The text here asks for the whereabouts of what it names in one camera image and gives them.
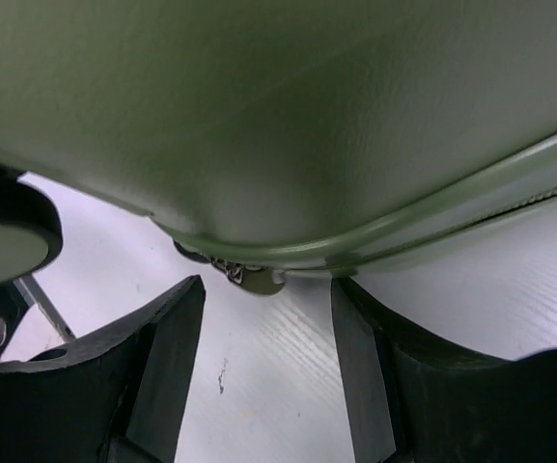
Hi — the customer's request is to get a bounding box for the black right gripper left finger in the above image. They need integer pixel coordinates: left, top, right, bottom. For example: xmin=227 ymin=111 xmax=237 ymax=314
xmin=0 ymin=276 xmax=206 ymax=462

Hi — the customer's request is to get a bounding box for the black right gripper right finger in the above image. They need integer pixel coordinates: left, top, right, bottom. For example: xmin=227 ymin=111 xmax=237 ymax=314
xmin=331 ymin=279 xmax=557 ymax=462

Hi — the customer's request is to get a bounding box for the green hard-shell suitcase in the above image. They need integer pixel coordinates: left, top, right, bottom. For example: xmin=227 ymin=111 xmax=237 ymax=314
xmin=0 ymin=1 xmax=557 ymax=276

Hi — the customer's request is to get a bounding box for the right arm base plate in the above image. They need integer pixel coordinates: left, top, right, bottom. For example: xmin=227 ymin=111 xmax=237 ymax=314
xmin=0 ymin=275 xmax=76 ymax=361

